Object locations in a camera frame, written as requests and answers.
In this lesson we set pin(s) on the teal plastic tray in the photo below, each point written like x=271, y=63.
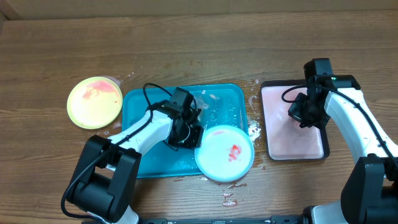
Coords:
x=220, y=104

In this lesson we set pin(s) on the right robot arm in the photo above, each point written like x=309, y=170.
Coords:
x=370, y=193

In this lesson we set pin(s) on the light blue plate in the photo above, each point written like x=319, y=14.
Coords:
x=226, y=153

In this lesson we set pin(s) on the black tray with soapy water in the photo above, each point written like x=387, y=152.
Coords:
x=285, y=140

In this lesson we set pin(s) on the yellow-green plate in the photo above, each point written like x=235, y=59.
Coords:
x=94, y=103

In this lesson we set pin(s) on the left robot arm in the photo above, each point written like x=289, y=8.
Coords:
x=102, y=184

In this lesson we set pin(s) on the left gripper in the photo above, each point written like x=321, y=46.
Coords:
x=194, y=142

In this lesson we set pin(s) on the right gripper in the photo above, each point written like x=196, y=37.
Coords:
x=296, y=113

